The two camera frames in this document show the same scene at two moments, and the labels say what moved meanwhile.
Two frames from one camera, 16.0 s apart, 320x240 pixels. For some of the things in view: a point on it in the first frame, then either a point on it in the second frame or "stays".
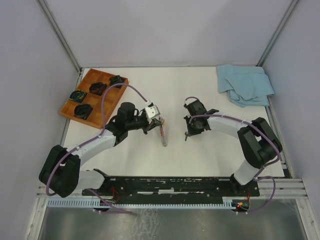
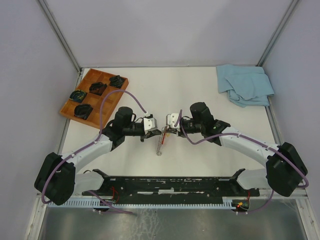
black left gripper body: x=142 y=123 -> x=145 y=136
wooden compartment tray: x=85 y=103 stays
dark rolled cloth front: x=83 y=111 stays
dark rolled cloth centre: x=97 y=88 stays
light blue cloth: x=246 y=86 stays
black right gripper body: x=193 y=128 -> x=179 y=132
